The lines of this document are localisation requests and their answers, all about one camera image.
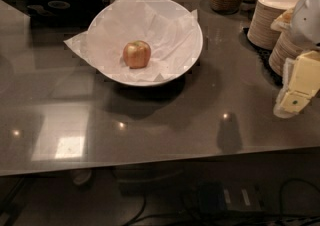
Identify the red yellow apple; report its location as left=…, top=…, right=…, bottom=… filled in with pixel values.
left=123, top=40, right=151, bottom=69

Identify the black cable on floor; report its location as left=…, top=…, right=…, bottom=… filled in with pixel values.
left=123, top=178, right=320, bottom=226

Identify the dark box under table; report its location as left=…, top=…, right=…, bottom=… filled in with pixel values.
left=197, top=182, right=264, bottom=215

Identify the rear stack of paper bowls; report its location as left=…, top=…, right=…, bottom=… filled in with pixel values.
left=247, top=0, right=298, bottom=50

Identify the stack of paper bowls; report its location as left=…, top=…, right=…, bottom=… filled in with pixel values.
left=247, top=0, right=298, bottom=50
left=269, top=31, right=303, bottom=76

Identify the front stack of paper bowls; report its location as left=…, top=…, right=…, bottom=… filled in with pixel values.
left=269, top=31, right=303, bottom=76

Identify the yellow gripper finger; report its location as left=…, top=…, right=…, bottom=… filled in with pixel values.
left=271, top=8, right=294, bottom=32
left=273, top=51, right=320, bottom=118

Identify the black mat under bowls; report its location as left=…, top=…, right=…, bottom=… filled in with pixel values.
left=242, top=27, right=283, bottom=87

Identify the white paper liner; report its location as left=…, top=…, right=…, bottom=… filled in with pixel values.
left=63, top=0, right=202, bottom=83

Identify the white bowl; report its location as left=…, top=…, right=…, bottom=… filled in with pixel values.
left=86, top=0, right=204, bottom=88

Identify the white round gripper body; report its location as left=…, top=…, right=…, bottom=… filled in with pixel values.
left=290, top=0, right=320, bottom=45

